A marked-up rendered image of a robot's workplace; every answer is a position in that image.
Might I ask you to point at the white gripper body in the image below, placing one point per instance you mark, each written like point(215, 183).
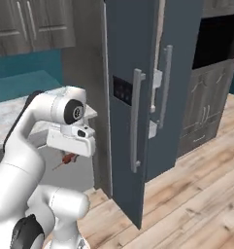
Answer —
point(70, 144)

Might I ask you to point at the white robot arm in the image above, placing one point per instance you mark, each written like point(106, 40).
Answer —
point(18, 168)

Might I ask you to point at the red-brown hot dog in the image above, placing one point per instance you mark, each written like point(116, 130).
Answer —
point(68, 158)

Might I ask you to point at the white door shelf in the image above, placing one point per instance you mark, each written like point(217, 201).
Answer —
point(152, 129)
point(157, 78)

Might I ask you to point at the dark blue freezer door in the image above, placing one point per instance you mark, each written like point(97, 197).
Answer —
point(125, 48)

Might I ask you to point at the dark blue fridge door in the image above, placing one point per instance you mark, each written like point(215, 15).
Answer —
point(183, 97)

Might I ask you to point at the grey wood fridge housing panel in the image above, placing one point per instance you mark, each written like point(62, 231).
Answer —
point(86, 58)

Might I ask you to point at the dark wood tall cupboard unit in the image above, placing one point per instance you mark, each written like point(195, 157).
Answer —
point(206, 107)

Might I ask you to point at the black built-in oven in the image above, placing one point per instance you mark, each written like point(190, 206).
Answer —
point(215, 40)

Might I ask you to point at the grey wood wall cupboard door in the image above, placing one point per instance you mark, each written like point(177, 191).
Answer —
point(6, 22)
point(53, 22)

